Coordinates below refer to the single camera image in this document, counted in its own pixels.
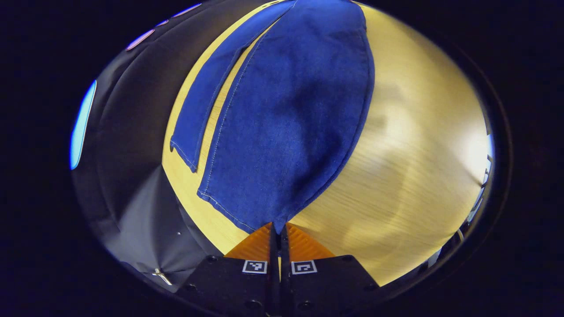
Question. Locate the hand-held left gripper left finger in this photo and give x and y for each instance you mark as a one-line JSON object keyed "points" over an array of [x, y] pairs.
{"points": [[273, 264]]}

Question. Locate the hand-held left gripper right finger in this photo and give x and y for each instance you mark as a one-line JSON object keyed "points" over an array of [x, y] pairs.
{"points": [[284, 264]]}

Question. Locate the blue jeans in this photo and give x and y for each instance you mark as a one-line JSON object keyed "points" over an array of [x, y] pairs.
{"points": [[291, 123]]}

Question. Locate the silver clip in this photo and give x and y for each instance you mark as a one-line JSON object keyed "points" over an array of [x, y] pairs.
{"points": [[162, 276]]}

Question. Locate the black backdrop cloth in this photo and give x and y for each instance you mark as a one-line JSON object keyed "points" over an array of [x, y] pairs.
{"points": [[132, 132]]}

